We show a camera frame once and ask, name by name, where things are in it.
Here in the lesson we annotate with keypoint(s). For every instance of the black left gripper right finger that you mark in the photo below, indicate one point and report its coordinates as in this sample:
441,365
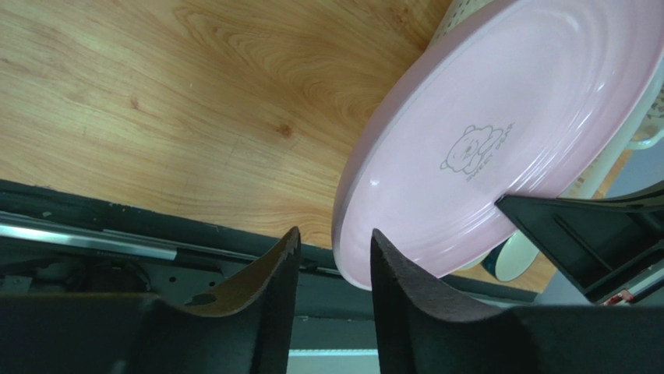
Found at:
423,325

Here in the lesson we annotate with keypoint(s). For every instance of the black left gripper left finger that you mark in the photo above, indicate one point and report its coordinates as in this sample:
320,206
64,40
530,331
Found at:
242,325

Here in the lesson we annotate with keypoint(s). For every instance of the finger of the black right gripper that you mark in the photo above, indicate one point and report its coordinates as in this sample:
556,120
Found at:
611,250

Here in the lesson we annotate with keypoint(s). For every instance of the white bowl with dark exterior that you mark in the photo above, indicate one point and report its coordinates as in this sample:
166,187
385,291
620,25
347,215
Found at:
509,260

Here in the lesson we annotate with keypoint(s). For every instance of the pink plastic plate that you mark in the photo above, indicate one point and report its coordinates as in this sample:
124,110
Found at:
519,98

